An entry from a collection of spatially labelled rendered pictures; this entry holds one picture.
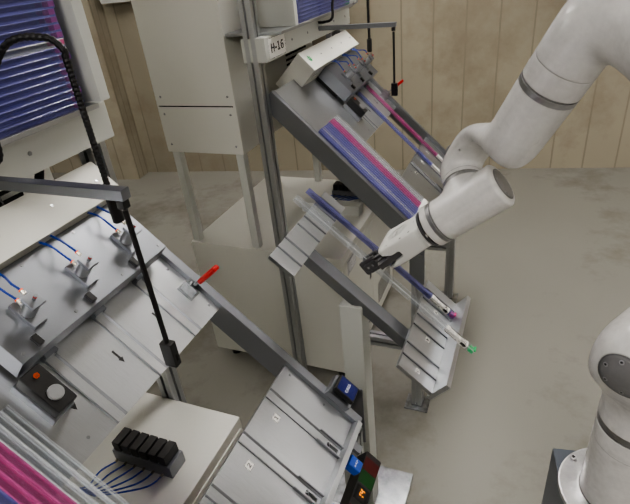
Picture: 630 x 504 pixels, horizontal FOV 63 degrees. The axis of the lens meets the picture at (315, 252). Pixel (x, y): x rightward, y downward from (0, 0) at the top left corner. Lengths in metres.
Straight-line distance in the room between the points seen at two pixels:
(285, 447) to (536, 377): 1.49
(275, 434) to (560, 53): 0.77
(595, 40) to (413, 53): 3.29
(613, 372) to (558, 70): 0.40
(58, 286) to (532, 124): 0.77
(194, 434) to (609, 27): 1.13
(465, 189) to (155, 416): 0.93
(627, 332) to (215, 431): 0.91
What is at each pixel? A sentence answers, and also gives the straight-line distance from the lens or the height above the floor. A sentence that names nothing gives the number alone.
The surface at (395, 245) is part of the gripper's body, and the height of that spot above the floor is 1.08.
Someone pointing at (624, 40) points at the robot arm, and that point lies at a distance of 0.71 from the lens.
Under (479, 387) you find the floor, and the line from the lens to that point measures 2.25.
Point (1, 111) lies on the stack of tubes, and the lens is 0.91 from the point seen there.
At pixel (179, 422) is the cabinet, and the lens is 1.37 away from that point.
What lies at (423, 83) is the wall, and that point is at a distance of 4.04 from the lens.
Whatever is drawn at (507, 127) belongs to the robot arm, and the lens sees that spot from 0.84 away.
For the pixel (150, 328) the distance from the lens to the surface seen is 1.00.
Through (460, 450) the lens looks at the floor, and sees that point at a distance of 2.03.
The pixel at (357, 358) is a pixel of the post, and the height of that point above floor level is 0.64.
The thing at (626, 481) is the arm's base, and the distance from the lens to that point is 1.02.
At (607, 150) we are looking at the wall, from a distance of 4.35.
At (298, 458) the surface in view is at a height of 0.77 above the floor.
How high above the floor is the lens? 1.58
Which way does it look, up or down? 30 degrees down
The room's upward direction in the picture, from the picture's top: 6 degrees counter-clockwise
